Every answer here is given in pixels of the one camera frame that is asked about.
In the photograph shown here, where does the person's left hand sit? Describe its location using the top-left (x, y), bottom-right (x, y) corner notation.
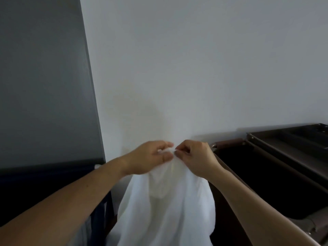
top-left (123, 140), bottom-right (175, 176)

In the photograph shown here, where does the person's right hand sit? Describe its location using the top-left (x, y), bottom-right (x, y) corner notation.
top-left (174, 139), bottom-right (222, 180)

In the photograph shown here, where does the white towel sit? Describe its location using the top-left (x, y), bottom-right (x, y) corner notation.
top-left (106, 148), bottom-right (216, 246)

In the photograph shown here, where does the brown housekeeping cart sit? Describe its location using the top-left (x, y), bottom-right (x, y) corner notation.
top-left (209, 123), bottom-right (328, 246)

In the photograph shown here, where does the person's right forearm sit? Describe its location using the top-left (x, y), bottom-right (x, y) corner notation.
top-left (210, 166), bottom-right (321, 246)

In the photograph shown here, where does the person's left forearm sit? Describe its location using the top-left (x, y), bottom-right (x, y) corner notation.
top-left (0, 155), bottom-right (128, 246)

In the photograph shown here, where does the white pillowcase black piping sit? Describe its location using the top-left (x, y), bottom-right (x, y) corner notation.
top-left (74, 215), bottom-right (93, 246)

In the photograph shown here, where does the grey door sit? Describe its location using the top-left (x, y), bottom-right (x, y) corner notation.
top-left (0, 0), bottom-right (106, 169)

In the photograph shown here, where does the navy laundry hamper white frame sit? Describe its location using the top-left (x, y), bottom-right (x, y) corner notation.
top-left (0, 159), bottom-right (116, 246)

